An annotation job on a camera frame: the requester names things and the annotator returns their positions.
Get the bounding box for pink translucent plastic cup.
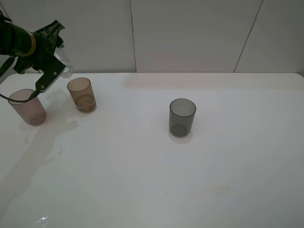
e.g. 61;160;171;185
8;89;47;126

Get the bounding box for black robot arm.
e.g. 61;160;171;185
0;13;65;75

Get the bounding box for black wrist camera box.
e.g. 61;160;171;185
35;55;66;93

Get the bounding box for brown translucent plastic cup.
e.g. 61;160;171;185
67;77;96;113

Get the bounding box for clear plastic water bottle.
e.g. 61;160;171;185
54;47;75;78

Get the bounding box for grey translucent plastic cup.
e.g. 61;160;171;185
169;98;197;137

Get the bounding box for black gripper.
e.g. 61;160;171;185
13;20;65;74

